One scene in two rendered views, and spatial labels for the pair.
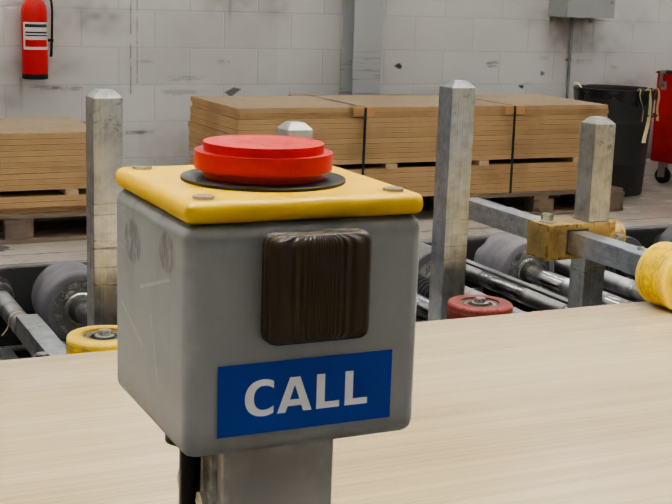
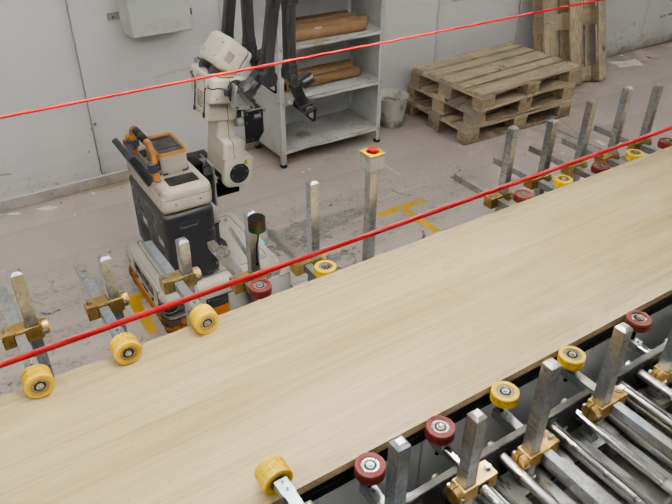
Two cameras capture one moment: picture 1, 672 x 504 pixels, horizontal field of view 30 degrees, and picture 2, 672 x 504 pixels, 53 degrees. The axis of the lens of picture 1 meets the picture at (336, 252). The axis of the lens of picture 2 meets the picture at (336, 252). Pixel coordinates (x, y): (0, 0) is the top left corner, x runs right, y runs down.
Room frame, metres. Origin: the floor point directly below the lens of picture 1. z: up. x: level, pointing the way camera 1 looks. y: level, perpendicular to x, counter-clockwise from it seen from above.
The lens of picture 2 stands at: (2.58, -0.42, 2.29)
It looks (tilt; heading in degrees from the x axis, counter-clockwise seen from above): 34 degrees down; 172
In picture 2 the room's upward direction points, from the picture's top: straight up
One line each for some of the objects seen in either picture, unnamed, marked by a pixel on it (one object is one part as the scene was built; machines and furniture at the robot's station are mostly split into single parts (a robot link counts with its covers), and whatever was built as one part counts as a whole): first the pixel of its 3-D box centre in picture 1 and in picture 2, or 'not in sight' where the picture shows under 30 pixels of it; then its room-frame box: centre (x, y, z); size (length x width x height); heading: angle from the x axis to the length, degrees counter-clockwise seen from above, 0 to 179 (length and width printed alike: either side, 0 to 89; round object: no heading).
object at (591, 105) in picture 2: not in sight; (581, 147); (-0.17, 1.14, 0.92); 0.04 x 0.04 x 0.48; 25
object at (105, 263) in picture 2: not in sight; (117, 316); (0.79, -0.89, 0.89); 0.04 x 0.04 x 0.48; 25
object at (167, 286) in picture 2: not in sight; (180, 279); (0.70, -0.68, 0.95); 0.14 x 0.06 x 0.05; 115
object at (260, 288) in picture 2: not in sight; (260, 296); (0.71, -0.42, 0.85); 0.08 x 0.08 x 0.11
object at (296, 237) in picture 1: (316, 286); not in sight; (0.33, 0.00, 1.20); 0.03 x 0.01 x 0.03; 115
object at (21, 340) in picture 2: not in sight; (17, 330); (0.90, -1.16, 0.95); 0.50 x 0.04 x 0.04; 25
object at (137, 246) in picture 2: not in sight; (203, 267); (-0.51, -0.72, 0.16); 0.67 x 0.64 x 0.25; 115
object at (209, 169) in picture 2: not in sight; (218, 170); (-0.63, -0.60, 0.68); 0.28 x 0.27 x 0.25; 25
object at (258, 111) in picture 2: not in sight; (240, 112); (-0.63, -0.46, 0.99); 0.28 x 0.16 x 0.22; 25
